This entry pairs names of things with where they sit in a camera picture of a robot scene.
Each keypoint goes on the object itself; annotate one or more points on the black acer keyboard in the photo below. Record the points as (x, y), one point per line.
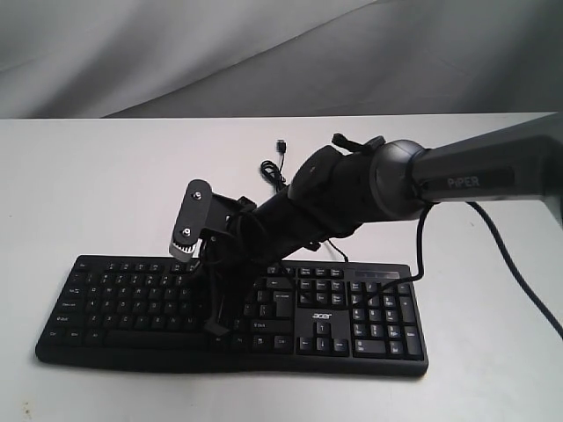
(147, 314)

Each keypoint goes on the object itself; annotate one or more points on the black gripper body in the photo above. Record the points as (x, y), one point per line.
(236, 260)

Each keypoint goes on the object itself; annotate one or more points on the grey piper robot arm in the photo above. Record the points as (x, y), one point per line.
(346, 184)

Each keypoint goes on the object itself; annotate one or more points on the grey backdrop cloth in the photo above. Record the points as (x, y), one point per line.
(187, 59)

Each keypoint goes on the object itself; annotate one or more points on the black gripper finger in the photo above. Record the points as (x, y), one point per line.
(223, 310)

